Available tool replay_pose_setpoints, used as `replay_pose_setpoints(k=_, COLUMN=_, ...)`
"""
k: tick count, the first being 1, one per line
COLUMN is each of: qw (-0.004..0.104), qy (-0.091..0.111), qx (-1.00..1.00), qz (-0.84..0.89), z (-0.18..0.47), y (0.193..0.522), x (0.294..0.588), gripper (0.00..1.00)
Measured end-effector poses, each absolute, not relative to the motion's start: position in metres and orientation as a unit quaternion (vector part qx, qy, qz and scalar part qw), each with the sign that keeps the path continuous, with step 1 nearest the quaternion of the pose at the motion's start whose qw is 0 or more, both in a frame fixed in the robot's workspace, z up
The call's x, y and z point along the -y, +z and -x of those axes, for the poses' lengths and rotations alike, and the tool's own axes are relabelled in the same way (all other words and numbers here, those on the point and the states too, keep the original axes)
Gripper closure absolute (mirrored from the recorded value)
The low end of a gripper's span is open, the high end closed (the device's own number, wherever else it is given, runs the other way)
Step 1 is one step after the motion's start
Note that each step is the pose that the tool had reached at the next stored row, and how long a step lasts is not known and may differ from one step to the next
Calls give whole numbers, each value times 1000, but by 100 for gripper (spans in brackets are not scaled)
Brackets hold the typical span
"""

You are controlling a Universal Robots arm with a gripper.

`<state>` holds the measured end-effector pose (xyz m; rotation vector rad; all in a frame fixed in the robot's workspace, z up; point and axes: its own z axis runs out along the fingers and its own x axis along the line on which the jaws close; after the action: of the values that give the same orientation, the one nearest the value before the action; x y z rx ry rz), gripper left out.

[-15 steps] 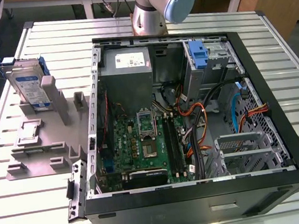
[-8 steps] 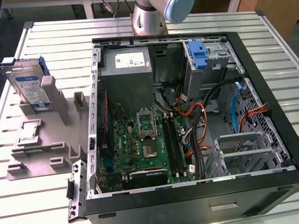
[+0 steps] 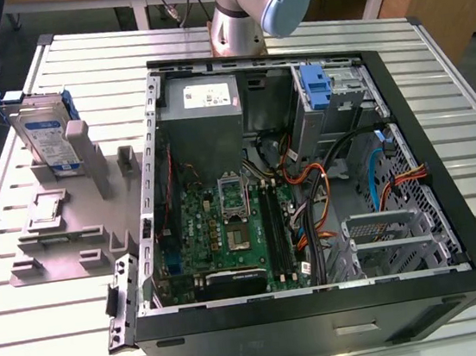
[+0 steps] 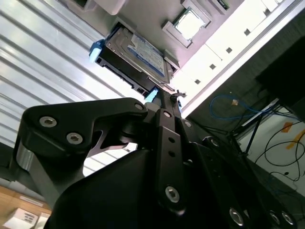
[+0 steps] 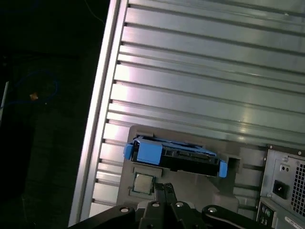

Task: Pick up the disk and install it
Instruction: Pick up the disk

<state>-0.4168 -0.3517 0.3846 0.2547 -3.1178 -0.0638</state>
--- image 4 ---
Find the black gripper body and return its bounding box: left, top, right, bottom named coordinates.
left=45, top=147, right=239, bottom=229

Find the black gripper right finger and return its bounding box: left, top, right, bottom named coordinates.
left=175, top=92, right=301, bottom=229

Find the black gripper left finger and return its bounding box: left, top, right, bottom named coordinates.
left=9, top=90, right=189, bottom=214

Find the hard disk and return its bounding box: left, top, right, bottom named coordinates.
left=88, top=21, right=183, bottom=108

